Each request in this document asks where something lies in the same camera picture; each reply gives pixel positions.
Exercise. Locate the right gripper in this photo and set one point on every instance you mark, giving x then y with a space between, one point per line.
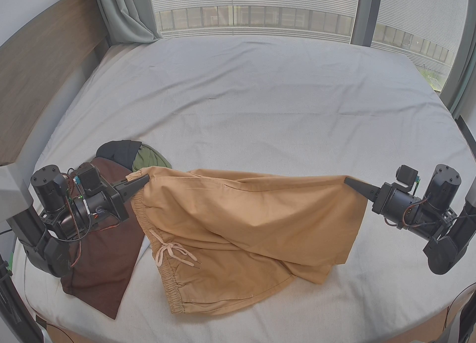
394 204

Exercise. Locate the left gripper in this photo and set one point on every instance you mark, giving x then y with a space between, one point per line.
100 204

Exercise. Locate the tan shorts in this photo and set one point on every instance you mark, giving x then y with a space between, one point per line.
241 215

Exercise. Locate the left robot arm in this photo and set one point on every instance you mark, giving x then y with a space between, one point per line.
48 185

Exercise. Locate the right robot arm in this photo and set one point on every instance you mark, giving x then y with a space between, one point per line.
442 185

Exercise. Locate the bed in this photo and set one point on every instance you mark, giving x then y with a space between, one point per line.
260 92

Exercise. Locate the black garment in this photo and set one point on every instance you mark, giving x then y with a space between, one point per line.
117 152

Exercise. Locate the brown shorts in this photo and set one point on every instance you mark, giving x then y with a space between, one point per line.
104 271

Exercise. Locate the green garment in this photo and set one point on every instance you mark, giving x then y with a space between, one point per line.
152 159

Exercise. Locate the grey-green curtain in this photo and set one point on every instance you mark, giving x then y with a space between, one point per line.
463 85
119 7

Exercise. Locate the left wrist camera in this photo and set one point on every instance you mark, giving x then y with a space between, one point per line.
89 177

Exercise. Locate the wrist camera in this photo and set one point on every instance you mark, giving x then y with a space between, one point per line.
406 176
89 177

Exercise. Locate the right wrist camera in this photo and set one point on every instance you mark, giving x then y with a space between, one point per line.
406 176

